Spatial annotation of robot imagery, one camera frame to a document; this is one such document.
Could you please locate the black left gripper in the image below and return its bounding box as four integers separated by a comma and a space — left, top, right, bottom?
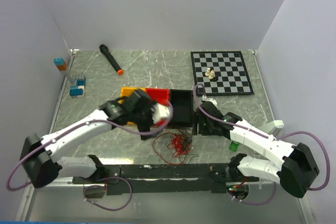
131, 100, 163, 141

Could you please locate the black white chessboard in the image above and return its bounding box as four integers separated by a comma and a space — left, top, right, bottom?
191, 51, 254, 96

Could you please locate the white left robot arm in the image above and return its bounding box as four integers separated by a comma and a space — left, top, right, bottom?
19, 89, 172, 188

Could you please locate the red cable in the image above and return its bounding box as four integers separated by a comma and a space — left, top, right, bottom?
152, 132, 194, 166

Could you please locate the blue orange block tower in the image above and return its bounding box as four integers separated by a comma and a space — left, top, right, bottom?
53, 58, 76, 86

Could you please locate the white stand device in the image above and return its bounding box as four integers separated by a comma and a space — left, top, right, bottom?
259, 120, 284, 137

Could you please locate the red plastic bin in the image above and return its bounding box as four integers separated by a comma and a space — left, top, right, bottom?
145, 88, 170, 105

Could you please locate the black marker orange cap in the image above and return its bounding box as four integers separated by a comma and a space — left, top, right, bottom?
99, 44, 123, 75

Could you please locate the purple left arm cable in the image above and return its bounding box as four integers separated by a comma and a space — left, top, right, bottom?
6, 100, 174, 191

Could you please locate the blue white block stack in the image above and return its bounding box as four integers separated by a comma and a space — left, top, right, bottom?
69, 74, 86, 98

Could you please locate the white chess piece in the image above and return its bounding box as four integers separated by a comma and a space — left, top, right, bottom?
205, 68, 211, 76
208, 70, 215, 79

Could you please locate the yellow plastic bin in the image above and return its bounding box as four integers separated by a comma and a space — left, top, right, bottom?
119, 87, 145, 126

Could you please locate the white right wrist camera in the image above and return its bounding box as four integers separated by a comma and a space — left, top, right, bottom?
202, 95, 217, 106

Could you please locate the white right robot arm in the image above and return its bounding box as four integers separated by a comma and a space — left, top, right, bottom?
197, 101, 320, 198

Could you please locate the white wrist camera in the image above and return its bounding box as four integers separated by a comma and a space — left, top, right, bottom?
202, 95, 217, 106
152, 103, 171, 124

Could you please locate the black plastic bin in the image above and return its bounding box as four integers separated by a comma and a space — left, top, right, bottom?
168, 89, 194, 128

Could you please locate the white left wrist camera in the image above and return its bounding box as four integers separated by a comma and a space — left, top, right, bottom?
152, 103, 171, 124

